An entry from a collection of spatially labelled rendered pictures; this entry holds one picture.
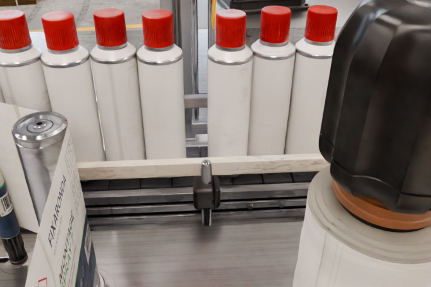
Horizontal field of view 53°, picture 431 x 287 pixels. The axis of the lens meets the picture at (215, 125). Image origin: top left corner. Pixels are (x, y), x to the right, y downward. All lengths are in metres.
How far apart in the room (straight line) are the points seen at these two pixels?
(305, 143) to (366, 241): 0.33
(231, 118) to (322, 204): 0.27
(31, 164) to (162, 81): 0.20
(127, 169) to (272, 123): 0.18
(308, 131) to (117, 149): 0.24
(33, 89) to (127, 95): 0.10
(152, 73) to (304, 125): 0.20
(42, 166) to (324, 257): 0.20
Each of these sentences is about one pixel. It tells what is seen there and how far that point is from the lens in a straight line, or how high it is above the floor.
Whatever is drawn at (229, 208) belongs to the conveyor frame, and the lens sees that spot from 0.56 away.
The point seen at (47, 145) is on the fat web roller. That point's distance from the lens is 0.32.
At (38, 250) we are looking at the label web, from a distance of 0.25.
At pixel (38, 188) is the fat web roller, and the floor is 1.02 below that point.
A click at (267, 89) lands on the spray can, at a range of 0.51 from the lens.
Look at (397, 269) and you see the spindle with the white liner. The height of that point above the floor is 1.06.
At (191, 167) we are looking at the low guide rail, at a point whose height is 0.91.
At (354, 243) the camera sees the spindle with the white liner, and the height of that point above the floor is 1.06.
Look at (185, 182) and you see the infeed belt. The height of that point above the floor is 0.88.
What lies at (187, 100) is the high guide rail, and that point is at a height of 0.96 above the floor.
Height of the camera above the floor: 1.23
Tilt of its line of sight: 32 degrees down
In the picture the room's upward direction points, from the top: 1 degrees clockwise
